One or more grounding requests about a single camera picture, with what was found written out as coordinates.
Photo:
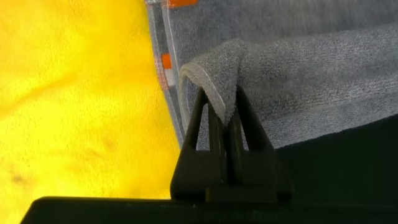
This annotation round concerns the grey towel with orange marks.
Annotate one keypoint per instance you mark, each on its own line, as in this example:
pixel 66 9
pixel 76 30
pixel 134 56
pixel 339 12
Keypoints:
pixel 311 77

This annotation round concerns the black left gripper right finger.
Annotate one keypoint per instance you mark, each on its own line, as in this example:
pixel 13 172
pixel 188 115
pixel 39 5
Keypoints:
pixel 258 168

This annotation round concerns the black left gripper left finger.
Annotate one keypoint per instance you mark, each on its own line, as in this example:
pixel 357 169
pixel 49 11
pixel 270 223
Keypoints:
pixel 199 168

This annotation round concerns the yellow microfibre towel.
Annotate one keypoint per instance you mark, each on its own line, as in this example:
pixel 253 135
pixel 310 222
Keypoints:
pixel 77 109

